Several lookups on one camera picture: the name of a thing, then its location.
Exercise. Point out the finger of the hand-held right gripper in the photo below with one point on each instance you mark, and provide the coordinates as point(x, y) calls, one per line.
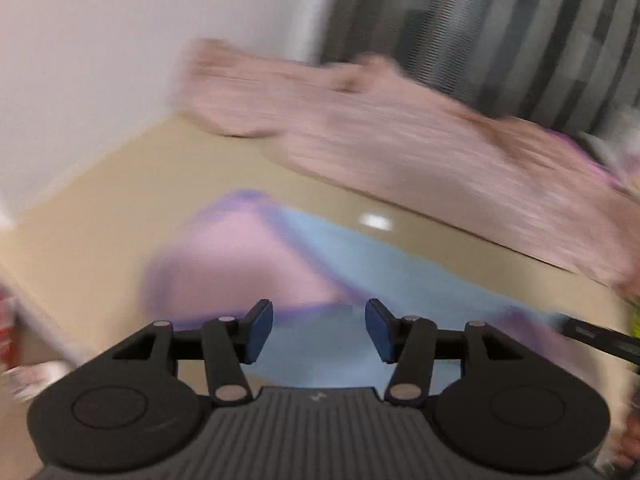
point(600, 337)

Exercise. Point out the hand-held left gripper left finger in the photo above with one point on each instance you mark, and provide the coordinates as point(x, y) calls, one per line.
point(259, 332)

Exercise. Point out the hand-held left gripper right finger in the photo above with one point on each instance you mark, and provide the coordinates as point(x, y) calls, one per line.
point(380, 332)

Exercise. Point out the pink and blue shirt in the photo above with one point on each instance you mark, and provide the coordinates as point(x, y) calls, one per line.
point(225, 265)

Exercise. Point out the black yellow-green tool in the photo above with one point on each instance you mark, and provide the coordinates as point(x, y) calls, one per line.
point(636, 322)

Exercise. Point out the pink quilted jacket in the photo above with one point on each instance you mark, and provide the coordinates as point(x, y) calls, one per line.
point(425, 150)

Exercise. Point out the red snack packet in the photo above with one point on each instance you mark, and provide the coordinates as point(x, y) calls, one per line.
point(6, 330)

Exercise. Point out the metal window railing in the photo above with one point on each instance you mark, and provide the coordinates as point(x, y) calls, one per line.
point(500, 35)

